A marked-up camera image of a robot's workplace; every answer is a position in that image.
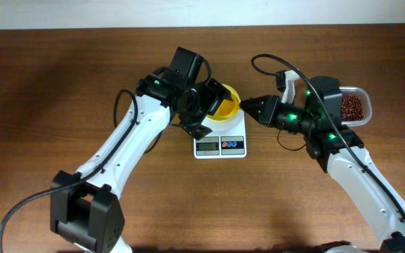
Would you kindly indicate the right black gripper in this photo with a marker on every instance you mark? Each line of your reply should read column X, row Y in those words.
column 268, row 111

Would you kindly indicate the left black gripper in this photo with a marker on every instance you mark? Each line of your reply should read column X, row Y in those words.
column 211, row 101

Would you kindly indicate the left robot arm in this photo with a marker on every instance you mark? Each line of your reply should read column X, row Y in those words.
column 86, row 210

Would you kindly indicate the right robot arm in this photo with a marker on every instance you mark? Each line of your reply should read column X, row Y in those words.
column 340, row 153

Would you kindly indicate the yellow plastic bowl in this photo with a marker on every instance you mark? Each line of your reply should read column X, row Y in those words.
column 228, row 108

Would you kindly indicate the white digital kitchen scale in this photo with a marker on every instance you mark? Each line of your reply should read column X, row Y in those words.
column 227, row 139

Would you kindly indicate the clear plastic food container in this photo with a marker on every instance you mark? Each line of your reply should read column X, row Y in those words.
column 365, row 103

